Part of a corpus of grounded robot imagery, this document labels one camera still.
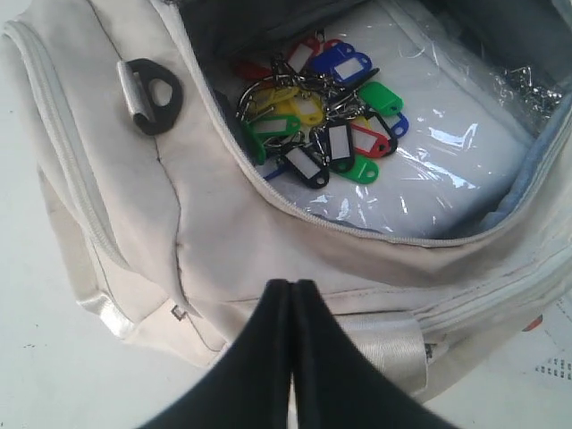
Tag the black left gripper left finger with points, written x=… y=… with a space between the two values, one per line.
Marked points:
x=249 y=387

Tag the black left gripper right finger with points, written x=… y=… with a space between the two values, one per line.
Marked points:
x=335 y=385

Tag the cream fabric duffel bag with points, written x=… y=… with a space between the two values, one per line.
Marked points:
x=169 y=232

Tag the colourful key tag bunch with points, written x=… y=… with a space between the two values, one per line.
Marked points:
x=318 y=110

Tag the white plastic-wrapped bag base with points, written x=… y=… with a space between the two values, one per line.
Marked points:
x=462 y=150

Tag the printed paper sheet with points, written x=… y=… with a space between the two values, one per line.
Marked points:
x=548 y=343

